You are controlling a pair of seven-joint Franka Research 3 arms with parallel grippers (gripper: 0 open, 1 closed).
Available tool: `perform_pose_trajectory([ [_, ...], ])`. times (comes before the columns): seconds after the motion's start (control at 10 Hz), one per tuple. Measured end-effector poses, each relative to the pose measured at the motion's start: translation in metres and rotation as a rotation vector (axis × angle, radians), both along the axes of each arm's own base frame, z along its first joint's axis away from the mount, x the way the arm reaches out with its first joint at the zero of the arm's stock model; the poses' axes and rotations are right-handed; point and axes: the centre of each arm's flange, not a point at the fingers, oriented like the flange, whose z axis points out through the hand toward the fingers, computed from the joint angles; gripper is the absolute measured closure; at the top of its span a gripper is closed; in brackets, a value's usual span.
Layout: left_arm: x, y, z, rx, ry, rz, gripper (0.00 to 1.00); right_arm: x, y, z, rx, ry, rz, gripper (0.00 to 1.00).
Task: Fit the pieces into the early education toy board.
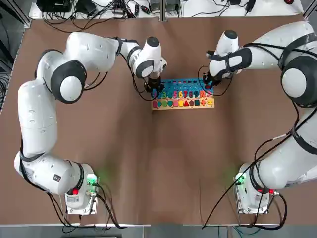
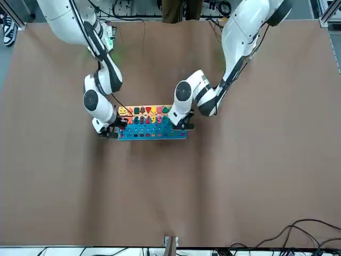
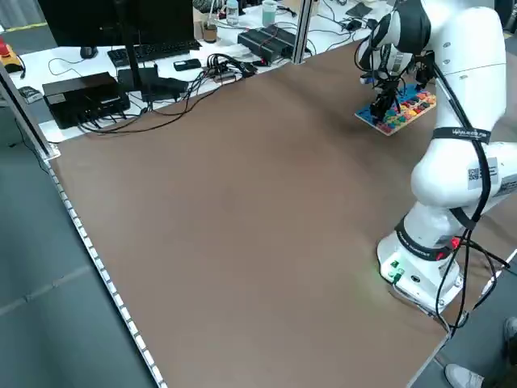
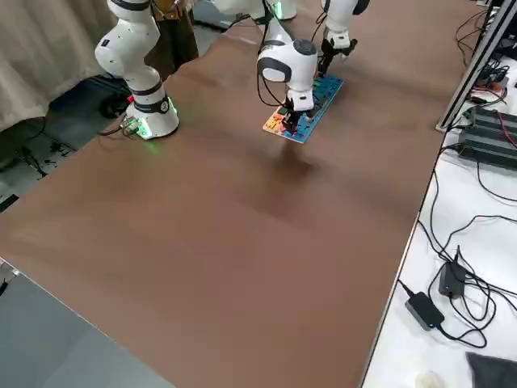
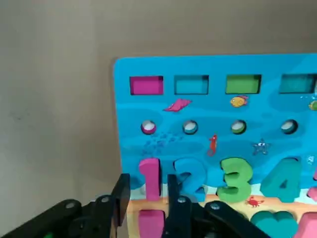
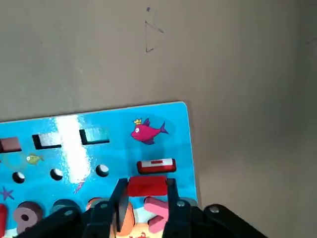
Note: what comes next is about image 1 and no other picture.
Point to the maroon number eight piece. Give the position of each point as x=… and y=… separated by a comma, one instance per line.
x=191, y=94

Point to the red number seven piece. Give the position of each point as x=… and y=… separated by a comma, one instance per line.
x=186, y=94

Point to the teal heart shape piece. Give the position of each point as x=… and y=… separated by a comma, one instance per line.
x=170, y=103

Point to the black electronics box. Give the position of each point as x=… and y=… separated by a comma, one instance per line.
x=54, y=5

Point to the green number three piece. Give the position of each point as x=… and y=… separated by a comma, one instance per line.
x=164, y=95

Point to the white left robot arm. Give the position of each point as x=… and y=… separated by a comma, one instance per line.
x=37, y=119

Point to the dark teal number nine piece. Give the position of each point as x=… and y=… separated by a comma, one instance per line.
x=196, y=94

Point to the blue number two piece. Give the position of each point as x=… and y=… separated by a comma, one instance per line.
x=159, y=95

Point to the blue toy puzzle board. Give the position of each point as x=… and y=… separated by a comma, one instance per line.
x=178, y=86

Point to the black power adapter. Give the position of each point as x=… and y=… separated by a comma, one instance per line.
x=250, y=5
x=234, y=2

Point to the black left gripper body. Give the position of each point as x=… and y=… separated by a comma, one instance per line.
x=154, y=85

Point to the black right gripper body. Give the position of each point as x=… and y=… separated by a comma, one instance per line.
x=210, y=80

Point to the orange plus sign piece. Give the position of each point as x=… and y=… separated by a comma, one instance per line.
x=203, y=102

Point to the light pink shape piece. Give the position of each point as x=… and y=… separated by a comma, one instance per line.
x=175, y=103

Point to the dark teal square piece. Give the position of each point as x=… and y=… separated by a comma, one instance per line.
x=197, y=102

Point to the aluminium frame bar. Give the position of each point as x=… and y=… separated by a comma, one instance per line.
x=26, y=22
x=309, y=10

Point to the yellow trapezoid shape piece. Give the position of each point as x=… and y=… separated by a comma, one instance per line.
x=181, y=103

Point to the green circle shape piece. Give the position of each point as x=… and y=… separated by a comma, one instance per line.
x=165, y=103

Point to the red triangle shape piece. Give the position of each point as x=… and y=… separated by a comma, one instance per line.
x=187, y=103

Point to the yellow equals sign piece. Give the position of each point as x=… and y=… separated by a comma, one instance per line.
x=210, y=102

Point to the pink number five piece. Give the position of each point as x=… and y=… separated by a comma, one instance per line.
x=175, y=94

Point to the maroon pentagon shape piece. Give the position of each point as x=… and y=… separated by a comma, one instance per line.
x=192, y=103

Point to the orange number ten piece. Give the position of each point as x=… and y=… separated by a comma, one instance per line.
x=203, y=94

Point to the teal number four piece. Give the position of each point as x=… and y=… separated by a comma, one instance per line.
x=170, y=94

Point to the aluminium post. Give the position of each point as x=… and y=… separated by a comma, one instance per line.
x=163, y=10

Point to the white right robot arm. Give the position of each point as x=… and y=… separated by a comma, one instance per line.
x=292, y=44

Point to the yellow number six piece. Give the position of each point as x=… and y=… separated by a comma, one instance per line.
x=180, y=94

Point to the pink rectangle shape piece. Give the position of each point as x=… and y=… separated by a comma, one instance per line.
x=155, y=103

